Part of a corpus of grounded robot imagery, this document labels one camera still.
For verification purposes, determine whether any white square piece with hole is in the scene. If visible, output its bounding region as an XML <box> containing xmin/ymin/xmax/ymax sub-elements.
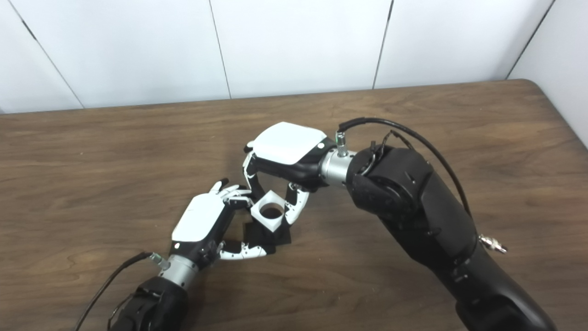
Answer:
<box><xmin>250</xmin><ymin>191</ymin><xmax>291</xmax><ymax>232</ymax></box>

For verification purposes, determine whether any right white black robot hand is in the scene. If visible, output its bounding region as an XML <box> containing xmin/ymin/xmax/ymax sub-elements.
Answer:
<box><xmin>243</xmin><ymin>122</ymin><xmax>338</xmax><ymax>226</ymax></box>

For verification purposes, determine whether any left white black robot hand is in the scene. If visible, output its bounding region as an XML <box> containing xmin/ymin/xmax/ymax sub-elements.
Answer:
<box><xmin>170</xmin><ymin>178</ymin><xmax>276</xmax><ymax>269</ymax></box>

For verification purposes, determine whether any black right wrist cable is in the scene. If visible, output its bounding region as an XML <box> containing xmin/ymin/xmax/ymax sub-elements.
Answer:
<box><xmin>338</xmin><ymin>117</ymin><xmax>508</xmax><ymax>254</ymax></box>

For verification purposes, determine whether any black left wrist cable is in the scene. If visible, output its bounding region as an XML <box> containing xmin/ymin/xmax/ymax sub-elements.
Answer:
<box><xmin>73</xmin><ymin>251</ymin><xmax>170</xmax><ymax>331</ymax></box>

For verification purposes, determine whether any black peg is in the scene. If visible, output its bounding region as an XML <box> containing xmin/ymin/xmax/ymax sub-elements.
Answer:
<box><xmin>243</xmin><ymin>221</ymin><xmax>292</xmax><ymax>253</ymax></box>

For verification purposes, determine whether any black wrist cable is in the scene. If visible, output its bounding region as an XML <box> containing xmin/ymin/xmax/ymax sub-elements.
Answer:
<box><xmin>73</xmin><ymin>251</ymin><xmax>170</xmax><ymax>331</ymax></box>
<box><xmin>338</xmin><ymin>117</ymin><xmax>508</xmax><ymax>254</ymax></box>

